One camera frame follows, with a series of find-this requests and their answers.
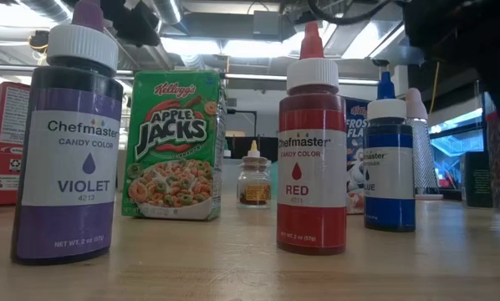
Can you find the small glass cork jar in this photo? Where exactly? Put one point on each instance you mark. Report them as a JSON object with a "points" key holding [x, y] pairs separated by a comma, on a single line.
{"points": [[254, 188]]}

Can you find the green Apple Jacks cereal box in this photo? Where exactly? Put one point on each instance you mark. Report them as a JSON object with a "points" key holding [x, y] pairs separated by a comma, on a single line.
{"points": [[174, 146]]}

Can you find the blue Frosted Flakes cereal box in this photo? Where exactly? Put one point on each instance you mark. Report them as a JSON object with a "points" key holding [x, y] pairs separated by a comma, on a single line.
{"points": [[354, 125]]}

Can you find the blue candy color bottle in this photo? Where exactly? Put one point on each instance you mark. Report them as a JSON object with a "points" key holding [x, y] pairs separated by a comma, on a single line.
{"points": [[390, 188]]}

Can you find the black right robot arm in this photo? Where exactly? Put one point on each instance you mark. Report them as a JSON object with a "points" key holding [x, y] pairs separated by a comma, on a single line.
{"points": [[463, 42]]}

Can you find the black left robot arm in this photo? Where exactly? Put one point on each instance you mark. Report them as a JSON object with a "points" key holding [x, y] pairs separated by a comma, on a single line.
{"points": [[133, 21]]}

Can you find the red candy color bottle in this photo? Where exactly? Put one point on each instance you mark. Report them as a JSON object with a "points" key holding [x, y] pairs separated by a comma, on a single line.
{"points": [[312, 167]]}

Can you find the linear tube light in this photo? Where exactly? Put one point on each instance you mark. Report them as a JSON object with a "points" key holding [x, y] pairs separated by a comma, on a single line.
{"points": [[254, 76]]}

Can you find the ceiling light panel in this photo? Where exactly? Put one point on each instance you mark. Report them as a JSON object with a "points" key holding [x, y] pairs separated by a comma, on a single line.
{"points": [[233, 48]]}

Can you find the grey ceiling box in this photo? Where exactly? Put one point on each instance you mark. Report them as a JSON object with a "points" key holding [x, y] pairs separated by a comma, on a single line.
{"points": [[266, 23]]}

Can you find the violet candy color bottle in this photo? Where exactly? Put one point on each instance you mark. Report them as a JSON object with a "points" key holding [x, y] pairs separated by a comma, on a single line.
{"points": [[70, 167]]}

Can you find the dark green box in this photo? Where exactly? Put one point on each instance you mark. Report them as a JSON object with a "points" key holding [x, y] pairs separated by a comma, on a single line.
{"points": [[478, 180]]}

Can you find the black yellow ceiling reel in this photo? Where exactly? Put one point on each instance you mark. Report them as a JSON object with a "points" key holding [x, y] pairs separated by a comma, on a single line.
{"points": [[39, 39]]}

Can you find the red cereal box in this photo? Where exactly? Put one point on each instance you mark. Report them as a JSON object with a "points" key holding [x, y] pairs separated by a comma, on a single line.
{"points": [[3, 146]]}

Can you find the black gantry frame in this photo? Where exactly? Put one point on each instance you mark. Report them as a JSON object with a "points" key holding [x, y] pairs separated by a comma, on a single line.
{"points": [[242, 111]]}

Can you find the silver ventilation duct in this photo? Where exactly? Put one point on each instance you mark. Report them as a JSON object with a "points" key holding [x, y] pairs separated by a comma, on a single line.
{"points": [[371, 37]]}

